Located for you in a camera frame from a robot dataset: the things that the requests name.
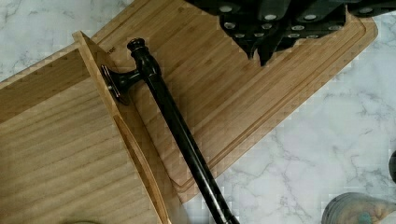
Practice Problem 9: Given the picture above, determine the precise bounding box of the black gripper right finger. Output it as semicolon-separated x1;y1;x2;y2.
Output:
258;0;395;66

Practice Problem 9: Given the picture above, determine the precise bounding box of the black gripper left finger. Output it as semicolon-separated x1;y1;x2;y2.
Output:
186;0;289;60

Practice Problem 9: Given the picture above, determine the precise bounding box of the black drawer handle bar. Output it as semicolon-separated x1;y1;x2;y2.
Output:
101;38;240;224

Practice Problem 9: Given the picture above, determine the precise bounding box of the wooden drawer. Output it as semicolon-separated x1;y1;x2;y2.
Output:
1;32;175;224

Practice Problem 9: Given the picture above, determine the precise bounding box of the bamboo cutting board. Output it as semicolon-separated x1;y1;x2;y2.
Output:
81;0;377;203

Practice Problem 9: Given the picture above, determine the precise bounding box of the cereal jar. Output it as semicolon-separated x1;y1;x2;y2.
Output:
321;192;396;224

